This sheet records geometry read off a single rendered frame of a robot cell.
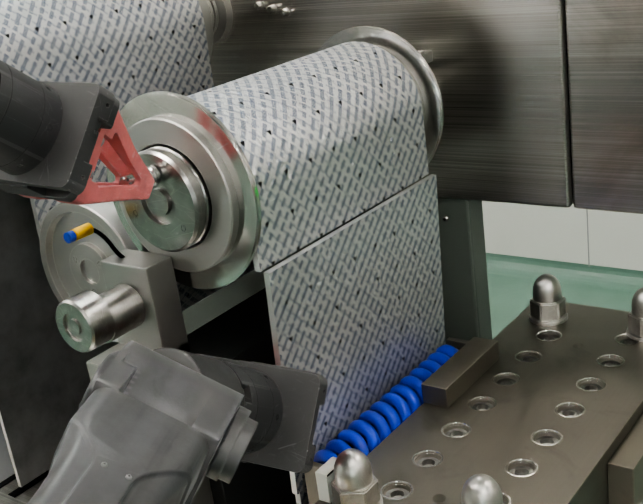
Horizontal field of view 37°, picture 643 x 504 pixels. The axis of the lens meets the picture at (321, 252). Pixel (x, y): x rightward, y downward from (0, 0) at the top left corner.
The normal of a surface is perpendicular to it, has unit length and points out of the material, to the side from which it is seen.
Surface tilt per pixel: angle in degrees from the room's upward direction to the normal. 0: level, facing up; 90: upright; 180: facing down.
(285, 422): 55
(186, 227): 90
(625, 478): 90
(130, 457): 31
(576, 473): 0
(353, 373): 92
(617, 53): 90
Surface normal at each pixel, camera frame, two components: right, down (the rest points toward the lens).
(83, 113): -0.54, -0.29
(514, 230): -0.58, 0.35
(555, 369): -0.13, -0.93
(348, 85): 0.49, -0.57
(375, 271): 0.80, 0.15
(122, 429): 0.40, -0.83
